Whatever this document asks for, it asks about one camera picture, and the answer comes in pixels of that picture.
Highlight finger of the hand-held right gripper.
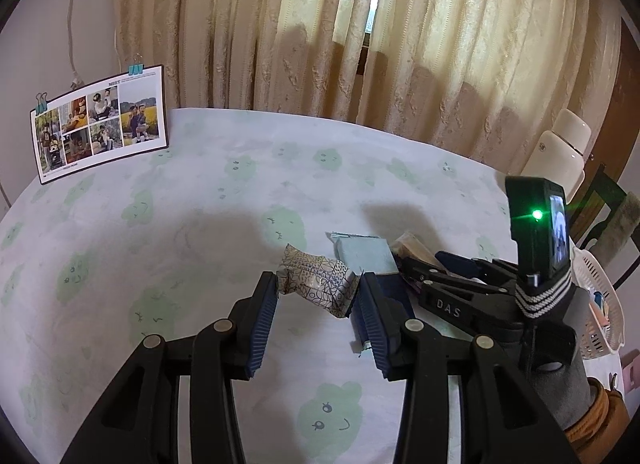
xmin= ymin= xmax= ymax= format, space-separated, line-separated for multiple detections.
xmin=434 ymin=250 xmax=519 ymax=280
xmin=401 ymin=255 xmax=481 ymax=287

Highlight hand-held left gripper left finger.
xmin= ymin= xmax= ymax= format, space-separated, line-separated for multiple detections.
xmin=60 ymin=271 xmax=279 ymax=464

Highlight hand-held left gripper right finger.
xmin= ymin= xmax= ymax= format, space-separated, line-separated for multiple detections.
xmin=357 ymin=271 xmax=571 ymax=464

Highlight silver patterned snack packet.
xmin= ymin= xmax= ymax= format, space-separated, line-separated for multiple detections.
xmin=277 ymin=243 xmax=362 ymax=320

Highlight white plastic basket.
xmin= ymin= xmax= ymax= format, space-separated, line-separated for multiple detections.
xmin=570 ymin=244 xmax=627 ymax=361

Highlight person's right forearm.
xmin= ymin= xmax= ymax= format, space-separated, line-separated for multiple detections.
xmin=562 ymin=376 xmax=631 ymax=455

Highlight person's right hand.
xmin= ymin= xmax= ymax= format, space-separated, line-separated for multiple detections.
xmin=500 ymin=336 xmax=601 ymax=432

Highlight clear wrapped snack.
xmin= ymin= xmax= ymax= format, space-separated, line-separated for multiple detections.
xmin=390 ymin=230 xmax=436 ymax=265

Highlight light blue snack packet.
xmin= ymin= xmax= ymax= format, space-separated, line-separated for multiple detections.
xmin=326 ymin=231 xmax=398 ymax=276

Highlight wooden chair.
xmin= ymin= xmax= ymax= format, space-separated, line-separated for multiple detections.
xmin=570 ymin=164 xmax=640 ymax=290

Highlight white thermos jug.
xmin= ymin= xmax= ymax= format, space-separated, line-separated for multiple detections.
xmin=527 ymin=109 xmax=592 ymax=205

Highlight brown wooden door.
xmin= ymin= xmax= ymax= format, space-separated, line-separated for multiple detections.
xmin=612 ymin=14 xmax=640 ymax=185

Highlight photo collage card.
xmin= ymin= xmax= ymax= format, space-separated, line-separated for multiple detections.
xmin=30 ymin=64 xmax=170 ymax=186

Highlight beige curtain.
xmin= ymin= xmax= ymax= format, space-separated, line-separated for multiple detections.
xmin=114 ymin=0 xmax=623 ymax=180

